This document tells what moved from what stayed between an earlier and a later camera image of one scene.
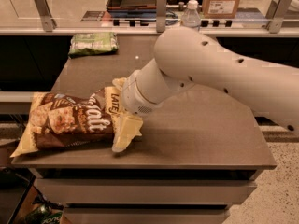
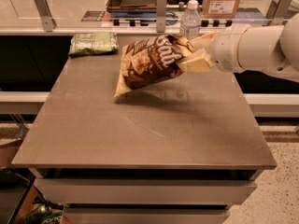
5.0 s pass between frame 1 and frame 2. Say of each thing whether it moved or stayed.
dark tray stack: stayed
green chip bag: stayed
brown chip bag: moved
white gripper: moved
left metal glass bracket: stayed
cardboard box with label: stayed
